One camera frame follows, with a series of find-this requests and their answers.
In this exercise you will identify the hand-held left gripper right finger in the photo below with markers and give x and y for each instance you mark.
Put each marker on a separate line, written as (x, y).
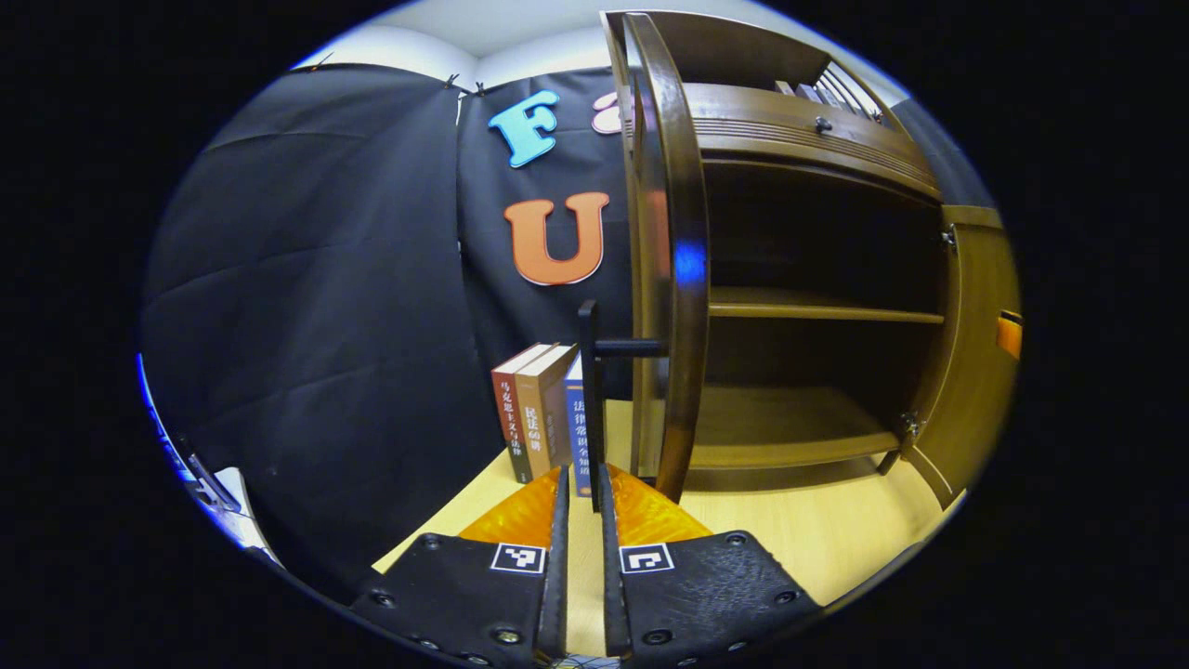
(608, 576)

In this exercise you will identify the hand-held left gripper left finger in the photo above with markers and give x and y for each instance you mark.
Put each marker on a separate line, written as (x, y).
(557, 576)

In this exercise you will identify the wooden double-door shoe cabinet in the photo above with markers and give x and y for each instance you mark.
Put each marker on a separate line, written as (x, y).
(790, 418)

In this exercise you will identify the wooden cabinet door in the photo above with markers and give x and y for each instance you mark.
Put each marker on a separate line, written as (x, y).
(975, 372)
(687, 186)

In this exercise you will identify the cabinet inner shelf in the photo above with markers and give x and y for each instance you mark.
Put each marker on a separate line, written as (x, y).
(817, 305)

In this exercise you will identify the wooden cabinet drawer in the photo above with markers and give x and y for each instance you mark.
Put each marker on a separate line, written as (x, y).
(762, 116)

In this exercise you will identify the blue and white book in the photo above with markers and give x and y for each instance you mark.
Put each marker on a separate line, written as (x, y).
(576, 427)

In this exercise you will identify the red spine book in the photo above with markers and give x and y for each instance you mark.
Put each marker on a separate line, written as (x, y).
(511, 418)

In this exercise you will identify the tan spine book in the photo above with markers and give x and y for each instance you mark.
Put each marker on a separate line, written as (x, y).
(543, 409)

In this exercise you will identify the white and blue object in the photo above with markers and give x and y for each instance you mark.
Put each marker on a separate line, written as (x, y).
(228, 506)

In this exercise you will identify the black backdrop cloth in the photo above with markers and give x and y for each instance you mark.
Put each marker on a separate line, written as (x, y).
(325, 279)

